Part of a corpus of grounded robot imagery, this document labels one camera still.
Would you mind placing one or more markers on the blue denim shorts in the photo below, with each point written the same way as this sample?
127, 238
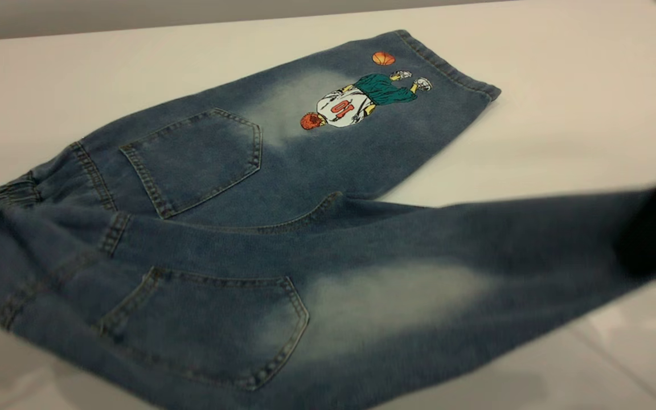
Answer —
305, 273

